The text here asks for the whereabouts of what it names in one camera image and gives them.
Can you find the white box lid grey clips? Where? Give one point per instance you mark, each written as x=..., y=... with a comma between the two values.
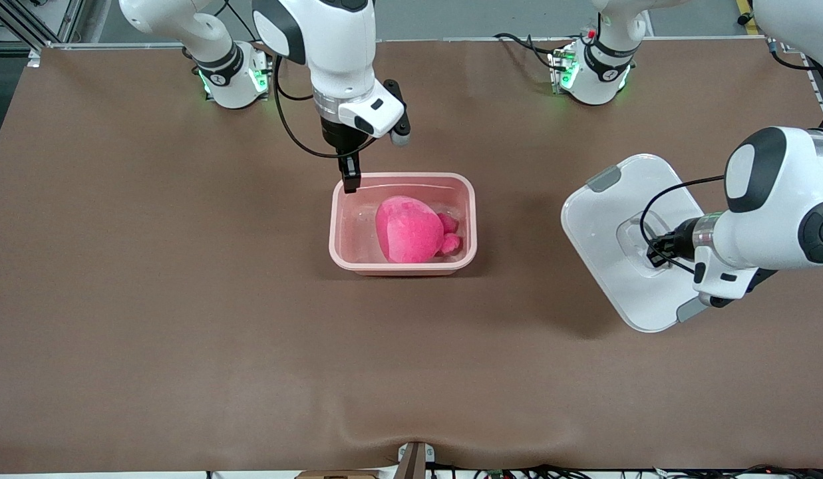
x=604, y=253

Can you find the pink plush toy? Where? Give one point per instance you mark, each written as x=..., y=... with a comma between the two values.
x=411, y=229

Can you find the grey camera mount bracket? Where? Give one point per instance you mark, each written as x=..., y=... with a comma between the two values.
x=414, y=462

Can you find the aluminium frame struts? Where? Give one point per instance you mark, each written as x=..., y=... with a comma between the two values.
x=72, y=16

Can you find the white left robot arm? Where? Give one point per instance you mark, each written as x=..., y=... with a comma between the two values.
x=770, y=213

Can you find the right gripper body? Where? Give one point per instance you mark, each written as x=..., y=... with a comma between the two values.
x=336, y=136

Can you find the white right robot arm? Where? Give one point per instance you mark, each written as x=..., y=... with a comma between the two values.
x=338, y=46

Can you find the brown table mat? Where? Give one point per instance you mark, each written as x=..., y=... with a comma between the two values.
x=411, y=366

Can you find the pink plastic storage box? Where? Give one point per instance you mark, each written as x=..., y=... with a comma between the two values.
x=351, y=226

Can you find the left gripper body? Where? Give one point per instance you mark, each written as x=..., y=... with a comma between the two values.
x=678, y=240

